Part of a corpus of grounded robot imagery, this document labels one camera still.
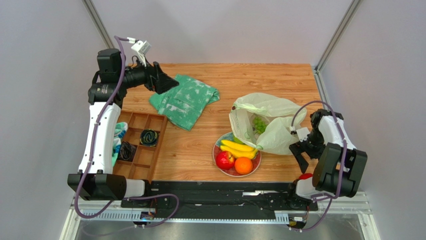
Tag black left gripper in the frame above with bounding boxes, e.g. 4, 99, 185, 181
117, 54, 179, 95

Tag red fake apple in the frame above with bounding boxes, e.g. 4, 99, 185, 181
298, 173, 313, 180
215, 151, 235, 170

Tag translucent avocado print plastic bag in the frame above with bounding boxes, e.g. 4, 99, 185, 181
229, 92, 307, 156

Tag green fake grapes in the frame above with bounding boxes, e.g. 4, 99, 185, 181
253, 116, 267, 134

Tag yellow fake banana bunch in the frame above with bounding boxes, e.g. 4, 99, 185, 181
220, 139, 258, 160

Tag orange fake orange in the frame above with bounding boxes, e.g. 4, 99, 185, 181
234, 157, 253, 175

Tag green fake apple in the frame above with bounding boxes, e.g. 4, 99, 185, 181
233, 136, 244, 144

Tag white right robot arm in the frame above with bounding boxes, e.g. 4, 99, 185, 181
289, 109, 368, 200

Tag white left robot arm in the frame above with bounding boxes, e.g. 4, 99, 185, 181
67, 48, 179, 201

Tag green tie-dye cloth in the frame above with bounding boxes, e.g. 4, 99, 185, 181
149, 74, 220, 131

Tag teal white sock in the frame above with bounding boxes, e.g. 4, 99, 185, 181
111, 121, 129, 167

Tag wooden compartment tray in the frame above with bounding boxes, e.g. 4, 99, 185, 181
113, 111, 168, 182

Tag floral red blue plate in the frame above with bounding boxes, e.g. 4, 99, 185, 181
212, 132, 262, 178

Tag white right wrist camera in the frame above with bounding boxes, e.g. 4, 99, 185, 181
289, 125, 310, 144

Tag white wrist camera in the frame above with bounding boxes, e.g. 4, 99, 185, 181
289, 125, 310, 144
126, 37, 152, 67

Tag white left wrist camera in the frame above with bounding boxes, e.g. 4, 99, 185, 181
126, 37, 152, 67

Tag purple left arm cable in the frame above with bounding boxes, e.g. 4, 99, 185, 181
73, 35, 181, 229

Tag black coiled cord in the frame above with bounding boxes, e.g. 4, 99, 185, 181
118, 141, 137, 162

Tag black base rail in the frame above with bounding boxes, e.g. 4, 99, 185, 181
120, 180, 319, 220

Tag aluminium frame rail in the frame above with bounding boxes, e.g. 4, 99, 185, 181
60, 181, 380, 240

